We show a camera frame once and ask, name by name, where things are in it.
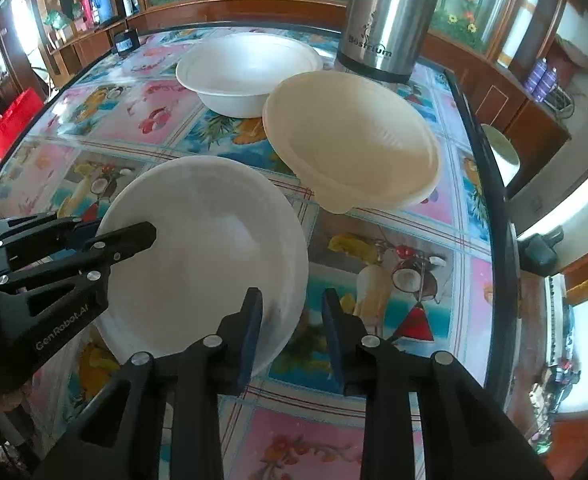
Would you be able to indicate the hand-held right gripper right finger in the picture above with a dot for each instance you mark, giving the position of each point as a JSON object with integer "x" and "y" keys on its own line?
{"x": 335, "y": 342}

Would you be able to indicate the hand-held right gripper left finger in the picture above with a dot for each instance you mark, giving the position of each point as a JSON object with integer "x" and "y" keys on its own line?
{"x": 251, "y": 342}

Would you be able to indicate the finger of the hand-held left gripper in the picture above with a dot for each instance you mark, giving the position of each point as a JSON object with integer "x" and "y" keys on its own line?
{"x": 129, "y": 240}
{"x": 34, "y": 237}

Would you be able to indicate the small white bowl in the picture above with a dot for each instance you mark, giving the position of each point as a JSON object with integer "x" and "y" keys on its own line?
{"x": 214, "y": 240}

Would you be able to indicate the large white bowl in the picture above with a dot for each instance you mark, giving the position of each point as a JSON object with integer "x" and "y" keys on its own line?
{"x": 244, "y": 70}

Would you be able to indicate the cream plastic bowl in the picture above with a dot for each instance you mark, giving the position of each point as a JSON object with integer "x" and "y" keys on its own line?
{"x": 344, "y": 135}

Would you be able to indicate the red bag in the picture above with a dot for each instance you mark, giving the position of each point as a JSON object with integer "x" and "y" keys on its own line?
{"x": 16, "y": 120}

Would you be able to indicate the fruit print tablecloth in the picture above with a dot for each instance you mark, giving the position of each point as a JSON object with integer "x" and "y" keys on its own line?
{"x": 414, "y": 240}

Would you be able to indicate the small black jar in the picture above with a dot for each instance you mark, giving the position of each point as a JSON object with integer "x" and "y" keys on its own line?
{"x": 124, "y": 42}

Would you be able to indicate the black object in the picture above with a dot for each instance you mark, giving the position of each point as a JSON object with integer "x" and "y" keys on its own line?
{"x": 541, "y": 252}

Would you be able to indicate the pink bottle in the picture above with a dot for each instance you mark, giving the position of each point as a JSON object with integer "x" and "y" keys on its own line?
{"x": 87, "y": 10}

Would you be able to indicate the white bottle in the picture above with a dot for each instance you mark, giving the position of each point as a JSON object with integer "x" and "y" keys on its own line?
{"x": 129, "y": 4}

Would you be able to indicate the blue bottle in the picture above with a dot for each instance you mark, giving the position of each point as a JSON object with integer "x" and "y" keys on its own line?
{"x": 101, "y": 2}

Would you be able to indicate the round stool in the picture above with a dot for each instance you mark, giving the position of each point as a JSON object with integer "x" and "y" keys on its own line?
{"x": 501, "y": 155}

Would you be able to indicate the wooden side cabinet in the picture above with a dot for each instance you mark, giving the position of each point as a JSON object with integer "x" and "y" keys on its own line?
{"x": 499, "y": 100}

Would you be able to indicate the purple spray can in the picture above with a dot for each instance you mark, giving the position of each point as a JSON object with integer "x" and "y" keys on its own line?
{"x": 538, "y": 80}
{"x": 551, "y": 85}

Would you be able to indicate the stainless steel thermos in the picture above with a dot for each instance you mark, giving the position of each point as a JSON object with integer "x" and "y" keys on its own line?
{"x": 389, "y": 15}

